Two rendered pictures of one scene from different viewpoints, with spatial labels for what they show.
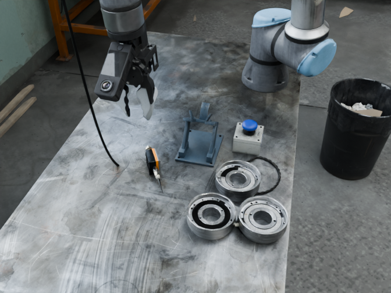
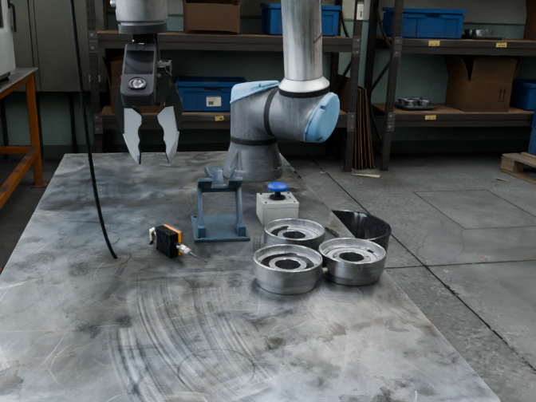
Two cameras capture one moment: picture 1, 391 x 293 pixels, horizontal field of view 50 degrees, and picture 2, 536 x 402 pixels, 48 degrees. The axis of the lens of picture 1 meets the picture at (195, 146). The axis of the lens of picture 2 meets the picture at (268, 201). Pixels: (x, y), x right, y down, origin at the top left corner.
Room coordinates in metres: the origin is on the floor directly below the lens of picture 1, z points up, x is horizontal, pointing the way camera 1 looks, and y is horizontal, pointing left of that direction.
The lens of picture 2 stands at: (-0.18, 0.34, 1.20)
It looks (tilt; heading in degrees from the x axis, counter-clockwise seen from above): 18 degrees down; 336
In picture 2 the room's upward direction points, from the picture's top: 2 degrees clockwise
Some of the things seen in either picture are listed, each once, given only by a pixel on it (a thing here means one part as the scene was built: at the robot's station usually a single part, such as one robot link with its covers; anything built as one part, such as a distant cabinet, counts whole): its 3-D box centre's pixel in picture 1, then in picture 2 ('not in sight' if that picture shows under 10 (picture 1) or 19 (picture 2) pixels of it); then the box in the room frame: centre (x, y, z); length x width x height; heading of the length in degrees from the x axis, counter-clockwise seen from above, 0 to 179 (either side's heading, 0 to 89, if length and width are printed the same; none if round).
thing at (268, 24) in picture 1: (273, 32); (257, 108); (1.18, -0.23, 0.97); 0.13 x 0.12 x 0.14; 36
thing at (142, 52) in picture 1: (131, 52); (147, 63); (0.76, 0.13, 1.11); 0.09 x 0.08 x 0.12; 162
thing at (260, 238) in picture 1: (262, 220); (351, 261); (0.58, -0.14, 0.82); 0.10 x 0.10 x 0.04
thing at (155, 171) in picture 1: (153, 168); (175, 246); (0.73, 0.10, 0.82); 0.17 x 0.02 x 0.04; 17
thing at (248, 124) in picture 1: (249, 130); (277, 195); (0.85, -0.14, 0.85); 0.04 x 0.04 x 0.05
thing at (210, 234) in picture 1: (210, 217); (287, 269); (0.59, -0.04, 0.82); 0.10 x 0.10 x 0.04
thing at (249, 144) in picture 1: (248, 136); (276, 206); (0.86, -0.14, 0.82); 0.08 x 0.07 x 0.05; 167
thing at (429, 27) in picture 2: not in sight; (421, 23); (3.83, -2.70, 1.11); 0.52 x 0.38 x 0.22; 77
